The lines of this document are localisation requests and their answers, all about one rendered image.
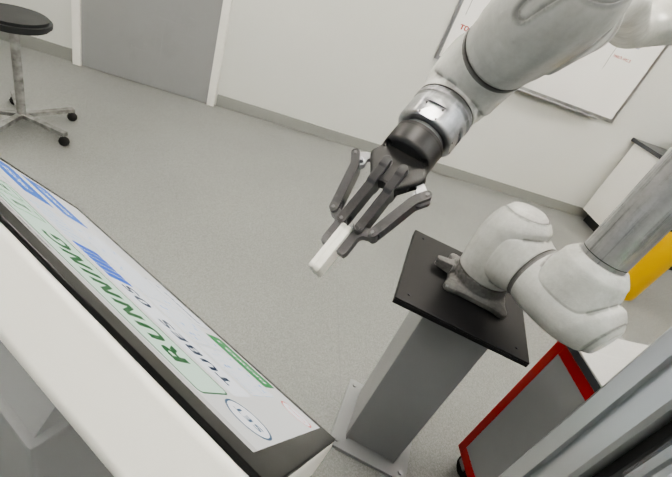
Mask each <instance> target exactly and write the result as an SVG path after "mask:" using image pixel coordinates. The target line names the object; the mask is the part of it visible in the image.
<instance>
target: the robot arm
mask: <svg viewBox="0 0 672 477"><path fill-rule="evenodd" d="M608 42H609V43H610V44H611V45H613V46H615V47H617V48H622V49H634V48H643V47H651V46H662V45H672V0H491V1H490V2H489V3H488V5H487V6H486V7H485V8H484V9H483V11H482V12H481V14H480V16H479V17H478V19H477V20H476V21H475V23H474V24H473V25H472V26H471V27H470V28H469V29H468V30H467V31H466V32H464V33H463V34H461V35H460V36H459V37H457V38H456V39H455V40H454V41H453V42H452V43H451V44H450V46H449V47H448V48H447V49H446V50H445V52H444V53H443V54H442V55H441V57H440V58H439V60H438V61H437V62H436V64H435V65H434V66H433V68H432V69H431V71H430V72H429V74H428V75H427V77H426V80H425V83H424V85H423V86H422V88H421V89H420V90H419V91H418V92H417V93H416V94H415V96H414V98H413V99H412V100H411V101H410V103H409V104H408V105H407V106H406V107H405V109H404V110H403V111H402V112H401V113H400V115H399V117H398V125H397V126H396V127H395V128H394V130H393V131H392V132H391V133H390V134H389V136H388V137H387V138H386V139H385V141H384V142H383V143H382V145H380V146H379V147H377V148H374V149H373V150H372V151H371V152H360V150H359V149H358V148H354V149H353V150H352V151H351V162H350V164H349V166H348V168H347V170H346V172H345V174H344V176H343V178H342V180H341V183H340V185H339V187H338V189H337V191H336V193H335V195H334V197H333V199H332V201H331V203H330V205H329V209H330V213H331V216H332V217H333V218H334V222H333V224H332V225H331V226H330V227H329V228H328V230H327V231H326V232H325V233H324V235H323V236H322V238H321V242H322V244H323V247H322V248H321V249H320V250H319V252H318V253H317V254H316V255H315V257H314V258H313V259H312V260H311V261H310V263H309V264H308V266H309V267H310V269H311V271H312V272H313V273H314V274H316V275H317V276H318V277H319V278H320V277H322V276H323V274H324V273H325V272H326V271H327V269H328V268H329V267H330V266H331V264H332V263H333V262H334V261H335V259H336V258H337V257H338V256H340V257H342V258H343V259H344V258H345V257H347V256H348V255H349V253H350V252H351V251H352V250H353V248H354V247H355V246H356V244H357V243H358V242H359V241H361V240H365V241H369V242H370V243H371V244H375V243H376V242H378V241H379V240H380V239H381V238H383V237H384V236H385V235H386V234H388V233H389V232H390V231H391V230H393V229H394V228H395V227H396V226H398V225H399V224H400V223H401V222H403V221H404V220H405V219H406V218H408V217H409V216H410V215H411V214H413V213H414V212H415V211H417V210H420V209H423V208H425V207H428V206H429V205H430V202H431V198H432V193H431V191H428V190H427V189H426V187H425V182H426V176H427V175H428V173H429V172H430V171H431V170H432V168H433V167H434V166H435V164H436V163H437V162H438V161H439V159H440V158H442V157H446V156H448V155H449V154H450V153H451V151H452V150H453V149H454V148H455V146H456V145H457V144H458V143H459V142H460V140H461V139H462V138H463V136H465V135H466V134H467V132H468V131H469V129H470V128H471V126H472V125H473V124H475V123H476V122H478V121H479V120H481V119H482V118H483V117H484V116H487V115H489V114H490V113H491V112H492V111H493V110H494V109H495V108H496V107H497V106H498V105H499V104H501V103H502V102H503V101H504V100H505V99H506V98H507V97H509V96H510V95H511V94H512V93H514V92H515V91H516V90H518V89H519V88H520V87H522V86H524V85H525V84H527V83H529V82H532V81H534V80H537V79H539V78H540V77H542V76H544V75H551V74H554V73H556V72H558V71H559V70H561V69H563V68H565V67H566V66H568V65H570V64H572V63H574V62H575V61H577V60H579V59H581V58H583V57H585V56H587V55H589V54H591V53H592V52H595V51H597V50H599V49H600V48H602V47H603V46H605V45H606V44H607V43H608ZM368 162H370V175H369V176H368V178H367V180H366V182H365V183H364V184H363V185H362V186H361V188H360V189H359V190H358V191H357V192H356V194H355V195H354V196H353V197H352V198H351V200H350V201H349V202H348V203H347V205H346V206H345V204H346V202H347V199H348V197H349V195H350V193H351V191H352V189H353V187H354V185H355V183H356V181H357V179H358V177H359V174H360V169H364V167H365V166H366V164H367V163H368ZM380 188H382V189H383V190H382V192H381V193H380V194H379V195H378V197H377V198H376V199H375V200H374V202H373V203H372V204H371V205H370V207H369V208H368V209H367V210H366V212H365V213H364V214H363V215H362V217H361V218H360V219H359V220H358V222H357V223H356V224H355V225H354V224H353V230H352V228H351V227H350V226H348V225H349V224H350V223H351V222H352V220H353V219H354V218H355V217H356V215H357V214H358V213H359V212H360V211H361V209H362V208H363V207H364V206H365V204H366V203H367V202H368V201H369V199H370V198H371V197H372V196H373V195H374V194H375V193H377V191H378V190H379V189H380ZM414 190H416V191H414ZM411 191H414V192H413V194H412V196H411V197H409V198H408V199H407V200H405V201H404V202H403V203H402V204H400V205H399V206H398V207H397V208H395V209H394V210H393V211H392V212H390V213H389V214H388V215H387V216H385V217H384V218H383V219H381V220H380V221H379V222H378V223H376V224H375V225H374V226H373V224H374V223H375V222H376V220H377V219H378V218H379V217H380V215H381V214H382V213H383V212H384V210H385V209H386V208H387V206H388V205H389V204H390V203H392V202H393V200H394V199H395V198H396V196H397V195H401V194H404V193H407V192H411ZM344 206H345V207H344ZM372 226H373V227H372ZM671 230H672V146H671V147H670V148H669V149H668V151H667V152H666V153H665V154H664V155H663V156H662V157H661V158H660V159H659V161H658V162H657V163H656V164H655V165H654V166H653V167H652V168H651V169H650V170H649V172H648V173H647V174H646V175H645V176H644V177H643V178H642V179H641V180H640V182H639V183H638V184H637V185H636V186H635V187H634V188H633V189H632V190H631V192H630V193H629V194H628V195H627V196H626V197H625V198H624V199H623V200H622V201H621V203H620V204H619V205H618V206H617V207H616V208H615V209H614V210H613V211H612V213H611V214H610V215H609V216H608V217H607V218H606V219H605V220H604V221H603V222H602V224H601V225H600V226H599V227H598V228H597V229H596V230H595V231H594V232H593V234H592V235H591V236H590V237H589V238H588V239H587V240H586V241H585V242H584V243H575V244H570V245H566V246H565V247H564V248H563V249H561V250H559V251H558V252H557V251H556V249H555V247H554V245H553V243H552V242H551V240H550V239H551V237H552V236H553V230H552V226H551V223H550V221H549V220H548V218H547V216H546V215H545V214H544V213H543V212H542V211H540V210H539V209H537V208H535V207H533V206H531V205H529V204H526V203H523V202H513V203H510V204H508V205H506V206H502V207H500V208H499V209H497V210H496V211H495V212H493V213H492V214H491V215H490V216H489V217H488V218H487V219H486V220H485V221H484V222H483V223H482V224H481V225H480V227H479V228H478V229H477V231H476V232H475V234H474V235H473V236H472V238H471V239H470V241H469V243H468V244H467V246H466V248H465V250H464V252H463V254H462V255H461V257H460V256H458V255H457V254H454V253H452V254H450V256H449V257H448V258H447V257H443V256H440V255H438V256H437V258H436V261H435V265H437V266H438V267H439V268H441V269H442V270H443V271H445V272H446V273H447V278H446V281H445V282H444V284H443V288H444V289H445V290H446V291H447V292H450V293H453V294H456V295H458V296H460V297H462V298H464V299H466V300H468V301H470V302H472V303H474V304H476V305H477V306H479V307H481V308H483V309H485V310H487V311H489V312H491V313H492V314H494V315H495V316H496V317H498V318H500V319H504V318H505V317H506V316H507V311H506V308H505V295H506V294H507V292H508V293H509V294H510V295H511V296H512V297H513V298H514V299H515V301H516V302H517V303H518V305H519V306H520V307H521V308H522V309H523V310H524V311H525V312H526V313H527V314H528V315H529V317H530V318H531V319H532V320H533V321H534V322H535V323H536V324H538V325H539V326H540V327H541V328H542V329H543V330H544V331H545V332H546V333H548V334H549V335H550V336H552V337H553V338H554V339H556V340H557V341H559V342H560V343H562V344H564V345H566V346H568V347H569V348H571V349H574V350H577V351H582V352H585V353H589V354H591V353H594V352H596V351H599V350H600V349H602V348H604V347H606V346H607V345H609V344H611V343H612V342H614V341H615V340H617V339H618V338H619V337H621V336H622V335H623V334H624V333H625V330H626V326H627V323H628V316H627V311H626V310H625V309H624V308H623V307H622V306H621V304H622V303H623V301H624V299H625V297H626V295H627V293H628V292H629V291H630V276H629V273H628V272H629V271H630V270H631V269H632V268H633V267H634V266H635V265H636V264H637V263H638V262H639V261H640V260H641V259H642V258H643V257H644V256H645V255H646V254H647V253H648V252H649V251H650V250H651V249H652V248H653V247H654V246H655V245H656V244H658V243H659V242H660V241H661V240H662V239H663V238H664V237H665V236H666V235H667V234H668V233H669V232H670V231H671Z"/></svg>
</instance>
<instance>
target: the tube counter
mask: <svg viewBox="0 0 672 477"><path fill-rule="evenodd" d="M21 193H22V192H21ZM22 194H23V195H24V196H25V197H26V198H27V199H28V200H29V201H30V202H31V203H32V204H33V205H34V206H35V207H36V208H37V209H38V210H40V211H41V212H42V213H43V214H44V215H45V216H46V217H47V218H48V219H49V220H50V221H51V222H52V223H53V224H54V225H55V226H56V227H57V228H58V229H60V230H61V231H62V232H63V233H64V234H65V235H66V236H67V237H68V238H69V239H70V240H71V241H72V242H73V243H74V244H75V245H76V246H77V247H78V248H80V249H81V250H82V251H83V252H84V253H85V254H86V255H87V256H88V257H89V258H90V259H91V260H92V261H93V262H94V263H95V264H96V265H97V266H98V267H99V268H101V269H102V270H103V271H104V272H105V273H106V274H107V275H108V276H109V277H110V278H111V279H112V280H113V281H114V282H115V283H116V284H117V285H118V286H119V287H121V288H122V289H123V290H124V291H125V292H126V293H127V294H128V295H129V296H130V297H131V298H132V299H133V300H134V301H135V302H136V303H137V304H140V305H142V306H145V307H147V308H149V309H152V310H154V311H157V312H159V313H161V312H160V311H159V310H158V309H157V308H156V307H155V306H154V305H153V304H151V303H150V302H149V301H148V300H147V299H146V298H145V297H144V296H143V295H142V294H141V293H140V292H139V291H138V290H136V289H135V288H134V287H133V286H132V285H131V284H130V283H129V282H128V281H127V280H126V279H125V278H124V277H123V276H122V275H120V274H119V273H118V272H117V271H116V270H115V269H114V268H113V267H112V266H111V265H110V264H109V263H108V262H107V261H105V260H104V259H103V258H102V257H101V256H100V255H99V254H98V253H97V252H96V251H95V250H94V249H93V248H92V247H90V246H89V245H88V244H87V243H86V242H85V241H84V240H83V239H82V238H81V237H80V236H79V235H78V234H77V233H75V232H74V231H73V230H72V229H71V228H70V227H69V226H68V225H67V224H66V223H65V222H64V221H63V220H62V219H61V218H59V217H58V216H57V215H56V214H55V213H54V212H53V211H52V210H51V209H49V208H47V207H46V206H44V205H42V204H41V203H39V202H37V201H35V200H34V199H32V198H30V197H29V196H27V195H25V194H24V193H22ZM161 314H162V313H161Z"/></svg>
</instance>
